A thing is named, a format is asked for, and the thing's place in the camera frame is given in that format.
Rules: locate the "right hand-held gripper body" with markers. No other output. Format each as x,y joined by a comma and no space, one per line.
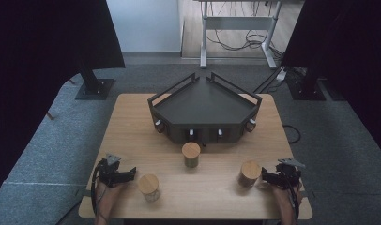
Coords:
288,176

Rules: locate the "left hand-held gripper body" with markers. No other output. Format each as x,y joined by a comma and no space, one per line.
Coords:
109,172

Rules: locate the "glass jar with brown contents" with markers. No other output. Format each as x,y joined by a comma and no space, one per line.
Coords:
250,171

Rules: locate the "glass jar with pale nuts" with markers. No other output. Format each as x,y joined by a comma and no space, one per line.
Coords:
149,185

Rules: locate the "black corner rack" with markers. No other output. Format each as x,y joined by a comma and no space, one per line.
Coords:
204,106

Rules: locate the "person's right hand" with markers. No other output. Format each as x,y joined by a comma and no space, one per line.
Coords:
287,196

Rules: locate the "person's left hand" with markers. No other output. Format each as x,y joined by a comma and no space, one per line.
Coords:
109,193

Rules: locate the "glass jar with green contents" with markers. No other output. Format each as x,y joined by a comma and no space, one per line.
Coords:
191,151

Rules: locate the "black stand base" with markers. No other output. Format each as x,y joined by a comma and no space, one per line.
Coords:
306,89
94,89

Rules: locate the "white power strip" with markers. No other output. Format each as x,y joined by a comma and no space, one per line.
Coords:
281,75

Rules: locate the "white desk frame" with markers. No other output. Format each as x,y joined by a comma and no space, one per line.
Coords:
238,22

